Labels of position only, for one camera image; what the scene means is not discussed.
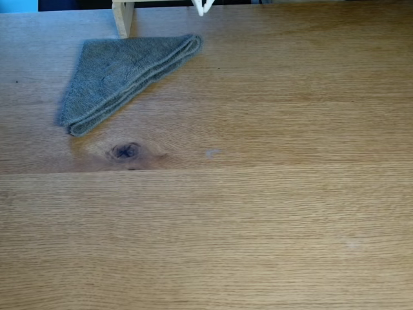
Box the grey microfibre cloth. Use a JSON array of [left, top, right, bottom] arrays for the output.
[[59, 33, 205, 138]]

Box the pale wooden stand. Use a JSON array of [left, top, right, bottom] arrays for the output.
[[112, 0, 194, 39]]

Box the dark blue object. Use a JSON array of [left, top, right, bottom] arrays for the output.
[[38, 0, 114, 12]]

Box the light blue object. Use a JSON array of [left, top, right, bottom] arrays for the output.
[[0, 0, 39, 14]]

